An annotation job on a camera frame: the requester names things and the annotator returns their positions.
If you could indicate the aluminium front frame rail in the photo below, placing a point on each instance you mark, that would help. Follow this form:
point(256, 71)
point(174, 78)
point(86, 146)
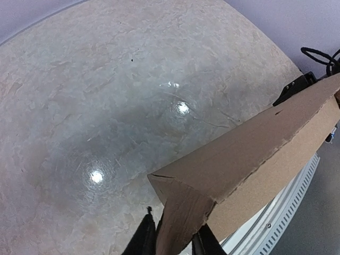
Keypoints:
point(261, 233)

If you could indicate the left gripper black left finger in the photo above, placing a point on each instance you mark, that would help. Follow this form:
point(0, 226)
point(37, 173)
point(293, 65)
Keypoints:
point(144, 239)

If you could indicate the brown cardboard box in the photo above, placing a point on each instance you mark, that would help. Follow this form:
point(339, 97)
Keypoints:
point(225, 182)

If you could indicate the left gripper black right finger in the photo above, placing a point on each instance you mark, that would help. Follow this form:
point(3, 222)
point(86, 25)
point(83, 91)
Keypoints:
point(205, 243)

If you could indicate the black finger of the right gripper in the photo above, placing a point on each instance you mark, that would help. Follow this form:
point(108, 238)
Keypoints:
point(295, 87)

